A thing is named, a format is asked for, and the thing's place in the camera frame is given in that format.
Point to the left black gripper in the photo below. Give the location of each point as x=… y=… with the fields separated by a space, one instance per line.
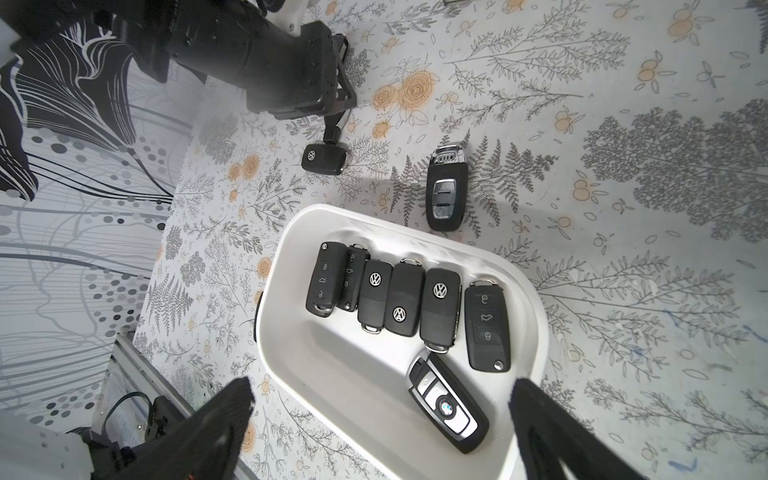
x=306 y=77

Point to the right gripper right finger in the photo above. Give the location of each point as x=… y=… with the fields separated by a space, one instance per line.
x=552 y=442

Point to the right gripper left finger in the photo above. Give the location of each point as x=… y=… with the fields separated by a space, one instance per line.
x=206 y=445

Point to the black VW key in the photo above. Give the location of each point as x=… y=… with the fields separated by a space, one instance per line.
x=324 y=159

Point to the silver black BMW key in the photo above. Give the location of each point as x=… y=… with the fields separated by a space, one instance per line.
x=448 y=404

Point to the black key with buttons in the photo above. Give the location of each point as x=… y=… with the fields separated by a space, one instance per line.
x=487 y=327

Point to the small black key fob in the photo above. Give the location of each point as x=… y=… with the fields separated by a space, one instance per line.
x=357 y=257

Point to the white storage tray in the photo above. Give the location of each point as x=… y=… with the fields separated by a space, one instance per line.
x=355 y=382

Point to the black key front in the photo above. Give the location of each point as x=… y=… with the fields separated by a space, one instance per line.
x=403 y=303

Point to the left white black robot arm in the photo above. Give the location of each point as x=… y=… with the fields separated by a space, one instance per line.
x=225 y=40

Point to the black Audi key fob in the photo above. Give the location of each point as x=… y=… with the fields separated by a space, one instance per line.
x=447 y=188

